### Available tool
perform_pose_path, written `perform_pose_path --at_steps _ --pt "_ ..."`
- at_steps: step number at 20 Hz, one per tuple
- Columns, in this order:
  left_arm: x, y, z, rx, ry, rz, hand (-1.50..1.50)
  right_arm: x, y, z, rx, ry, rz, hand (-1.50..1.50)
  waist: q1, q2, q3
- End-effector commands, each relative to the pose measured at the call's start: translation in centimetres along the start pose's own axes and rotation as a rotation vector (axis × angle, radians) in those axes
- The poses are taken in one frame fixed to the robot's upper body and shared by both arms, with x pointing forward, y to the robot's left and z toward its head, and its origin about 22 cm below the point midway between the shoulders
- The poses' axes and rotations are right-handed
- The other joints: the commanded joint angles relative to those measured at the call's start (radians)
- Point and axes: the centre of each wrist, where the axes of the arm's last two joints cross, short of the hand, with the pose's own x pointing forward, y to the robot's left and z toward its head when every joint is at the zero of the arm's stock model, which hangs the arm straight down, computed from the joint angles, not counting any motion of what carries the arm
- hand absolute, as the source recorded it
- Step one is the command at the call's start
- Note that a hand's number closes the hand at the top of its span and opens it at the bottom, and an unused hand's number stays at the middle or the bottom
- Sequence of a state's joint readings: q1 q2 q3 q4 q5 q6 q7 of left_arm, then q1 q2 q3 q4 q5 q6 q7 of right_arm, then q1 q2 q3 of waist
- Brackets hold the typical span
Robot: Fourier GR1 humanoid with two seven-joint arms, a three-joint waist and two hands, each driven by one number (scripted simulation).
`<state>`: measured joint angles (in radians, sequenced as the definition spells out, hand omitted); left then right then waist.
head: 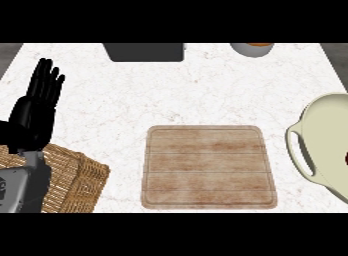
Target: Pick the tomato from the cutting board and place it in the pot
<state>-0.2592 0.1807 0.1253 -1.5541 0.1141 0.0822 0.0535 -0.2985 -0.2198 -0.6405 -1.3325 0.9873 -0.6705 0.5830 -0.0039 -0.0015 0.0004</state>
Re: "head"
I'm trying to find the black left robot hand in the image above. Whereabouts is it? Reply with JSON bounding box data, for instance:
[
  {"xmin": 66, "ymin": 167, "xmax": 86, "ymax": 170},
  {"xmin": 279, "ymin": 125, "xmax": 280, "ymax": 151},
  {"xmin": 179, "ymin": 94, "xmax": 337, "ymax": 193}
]
[{"xmin": 0, "ymin": 57, "xmax": 66, "ymax": 155}]

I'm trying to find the wooden cutting board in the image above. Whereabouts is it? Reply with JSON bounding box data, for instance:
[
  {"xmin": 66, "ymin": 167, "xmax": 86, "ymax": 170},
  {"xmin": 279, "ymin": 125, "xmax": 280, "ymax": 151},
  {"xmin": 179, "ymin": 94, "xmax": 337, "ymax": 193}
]
[{"xmin": 140, "ymin": 124, "xmax": 279, "ymax": 210}]

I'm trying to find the brown wicker basket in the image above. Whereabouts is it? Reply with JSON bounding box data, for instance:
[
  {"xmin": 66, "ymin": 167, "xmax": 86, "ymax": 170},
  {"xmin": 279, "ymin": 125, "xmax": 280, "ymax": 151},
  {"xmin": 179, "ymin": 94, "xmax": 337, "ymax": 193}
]
[{"xmin": 0, "ymin": 143, "xmax": 112, "ymax": 214}]

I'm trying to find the dark grey appliance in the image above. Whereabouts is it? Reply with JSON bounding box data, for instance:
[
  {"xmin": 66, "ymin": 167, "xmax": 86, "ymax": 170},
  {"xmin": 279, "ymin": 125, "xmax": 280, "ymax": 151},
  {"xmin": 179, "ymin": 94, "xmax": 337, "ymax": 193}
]
[{"xmin": 102, "ymin": 43, "xmax": 187, "ymax": 63}]

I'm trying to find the grey cup with orange content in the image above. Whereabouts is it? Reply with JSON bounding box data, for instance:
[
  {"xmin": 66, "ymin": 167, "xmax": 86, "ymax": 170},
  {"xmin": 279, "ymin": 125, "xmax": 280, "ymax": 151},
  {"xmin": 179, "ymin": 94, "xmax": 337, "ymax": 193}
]
[{"xmin": 229, "ymin": 43, "xmax": 276, "ymax": 59}]

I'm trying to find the cream pot with handles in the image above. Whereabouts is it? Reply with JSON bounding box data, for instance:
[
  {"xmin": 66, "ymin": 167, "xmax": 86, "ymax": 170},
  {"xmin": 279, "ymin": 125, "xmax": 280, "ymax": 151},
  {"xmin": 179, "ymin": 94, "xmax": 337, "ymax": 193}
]
[{"xmin": 285, "ymin": 92, "xmax": 348, "ymax": 212}]

